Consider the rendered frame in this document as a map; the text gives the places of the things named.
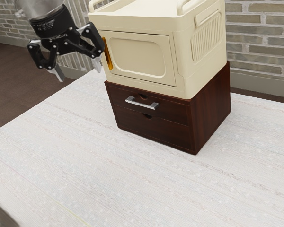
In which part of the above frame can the cream box with lid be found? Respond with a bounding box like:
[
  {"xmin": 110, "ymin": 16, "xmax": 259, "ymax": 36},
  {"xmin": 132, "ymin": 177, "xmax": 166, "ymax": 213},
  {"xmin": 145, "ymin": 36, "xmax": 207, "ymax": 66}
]
[{"xmin": 87, "ymin": 0, "xmax": 228, "ymax": 100}]

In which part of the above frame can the dark wooden drawer cabinet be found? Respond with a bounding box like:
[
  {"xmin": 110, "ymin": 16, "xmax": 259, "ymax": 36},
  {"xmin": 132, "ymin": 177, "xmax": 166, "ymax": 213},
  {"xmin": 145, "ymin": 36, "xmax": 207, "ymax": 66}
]
[{"xmin": 104, "ymin": 60, "xmax": 231, "ymax": 156}]

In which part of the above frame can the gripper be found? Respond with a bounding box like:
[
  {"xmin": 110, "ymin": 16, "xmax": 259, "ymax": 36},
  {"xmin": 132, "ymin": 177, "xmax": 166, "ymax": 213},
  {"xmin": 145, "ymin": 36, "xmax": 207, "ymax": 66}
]
[{"xmin": 27, "ymin": 5, "xmax": 105, "ymax": 83}]

